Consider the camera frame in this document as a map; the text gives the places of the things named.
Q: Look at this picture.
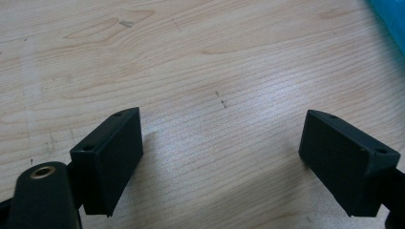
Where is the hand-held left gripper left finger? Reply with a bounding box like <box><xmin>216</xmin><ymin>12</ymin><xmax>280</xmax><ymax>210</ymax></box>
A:
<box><xmin>69</xmin><ymin>106</ymin><xmax>145</xmax><ymax>219</ymax></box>

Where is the blue plastic bag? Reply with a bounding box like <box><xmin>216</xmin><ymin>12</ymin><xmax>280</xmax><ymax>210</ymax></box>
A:
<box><xmin>366</xmin><ymin>0</ymin><xmax>405</xmax><ymax>56</ymax></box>

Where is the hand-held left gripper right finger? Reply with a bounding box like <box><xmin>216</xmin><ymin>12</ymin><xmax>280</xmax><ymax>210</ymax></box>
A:
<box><xmin>298</xmin><ymin>109</ymin><xmax>402</xmax><ymax>219</ymax></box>

